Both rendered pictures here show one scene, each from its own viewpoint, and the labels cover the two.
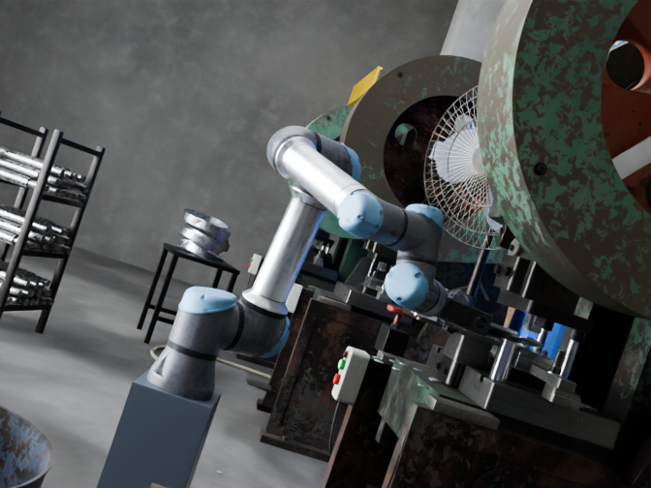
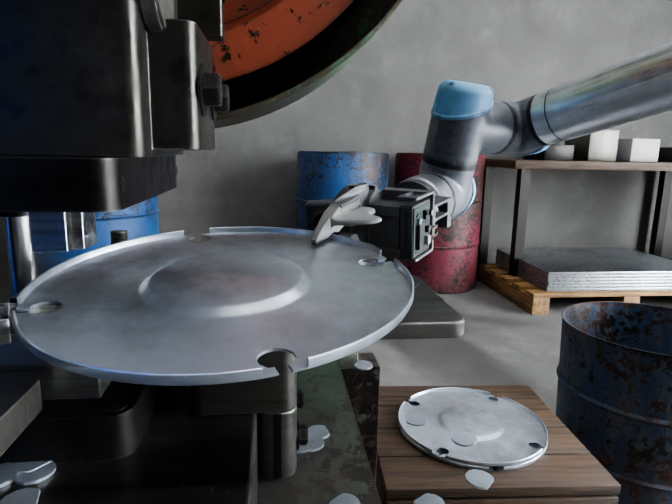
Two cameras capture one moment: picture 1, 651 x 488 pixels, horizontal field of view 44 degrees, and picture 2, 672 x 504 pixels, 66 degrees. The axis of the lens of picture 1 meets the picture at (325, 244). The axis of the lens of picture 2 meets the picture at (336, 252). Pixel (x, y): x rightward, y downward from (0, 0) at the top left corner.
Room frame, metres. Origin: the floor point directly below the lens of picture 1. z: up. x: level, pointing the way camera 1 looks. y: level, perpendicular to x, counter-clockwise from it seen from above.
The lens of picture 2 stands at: (2.24, -0.31, 0.90)
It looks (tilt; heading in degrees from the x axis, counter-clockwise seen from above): 11 degrees down; 182
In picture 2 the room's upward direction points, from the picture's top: 1 degrees clockwise
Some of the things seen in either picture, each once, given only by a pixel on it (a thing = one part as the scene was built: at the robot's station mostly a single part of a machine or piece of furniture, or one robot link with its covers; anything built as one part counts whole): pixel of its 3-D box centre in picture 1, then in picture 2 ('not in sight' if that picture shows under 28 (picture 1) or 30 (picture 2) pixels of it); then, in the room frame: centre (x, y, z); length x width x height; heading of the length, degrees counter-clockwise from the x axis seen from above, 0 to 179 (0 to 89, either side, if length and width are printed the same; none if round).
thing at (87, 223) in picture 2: (532, 323); (67, 221); (1.86, -0.52, 0.84); 0.05 x 0.03 x 0.04; 9
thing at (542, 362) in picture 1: (522, 357); (69, 327); (1.86, -0.52, 0.76); 0.15 x 0.09 x 0.05; 9
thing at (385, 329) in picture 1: (386, 359); not in sight; (2.14, -0.25, 0.62); 0.10 x 0.06 x 0.20; 9
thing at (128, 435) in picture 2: (521, 374); (59, 372); (1.87, -0.53, 0.72); 0.20 x 0.16 x 0.03; 9
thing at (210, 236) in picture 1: (192, 279); not in sight; (4.74, 0.68, 0.40); 0.45 x 0.40 x 0.79; 21
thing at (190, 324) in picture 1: (205, 318); not in sight; (1.79, 0.20, 0.62); 0.13 x 0.12 x 0.14; 127
